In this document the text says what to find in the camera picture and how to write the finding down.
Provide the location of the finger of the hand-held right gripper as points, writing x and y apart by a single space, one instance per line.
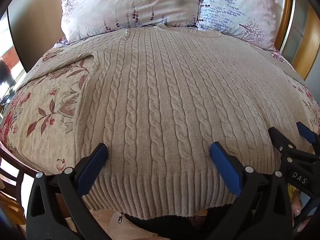
305 133
277 137

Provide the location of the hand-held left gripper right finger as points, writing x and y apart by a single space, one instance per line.
225 170

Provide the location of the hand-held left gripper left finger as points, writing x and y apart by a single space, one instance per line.
93 167

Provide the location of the person's right hand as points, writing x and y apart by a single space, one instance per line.
297 203

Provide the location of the floral bedspread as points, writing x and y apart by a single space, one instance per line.
37 120

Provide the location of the dark wooden chair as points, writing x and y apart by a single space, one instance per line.
10 172

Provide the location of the person's black clothing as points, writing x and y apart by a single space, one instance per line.
162 226

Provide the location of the tree print pillow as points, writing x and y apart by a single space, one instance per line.
237 10

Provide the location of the bright window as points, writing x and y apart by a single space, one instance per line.
10 55

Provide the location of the pink lavender print pillow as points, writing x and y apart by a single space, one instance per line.
120 7

